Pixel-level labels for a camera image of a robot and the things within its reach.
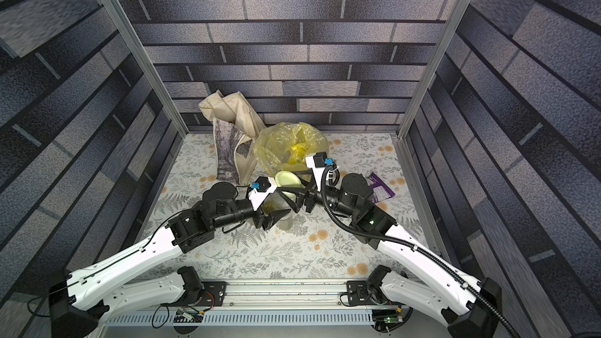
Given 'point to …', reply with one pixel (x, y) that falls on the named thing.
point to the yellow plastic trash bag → (284, 146)
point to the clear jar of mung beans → (275, 202)
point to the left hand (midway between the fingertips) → (283, 198)
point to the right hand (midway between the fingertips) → (284, 179)
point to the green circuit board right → (393, 319)
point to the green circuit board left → (185, 316)
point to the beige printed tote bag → (236, 128)
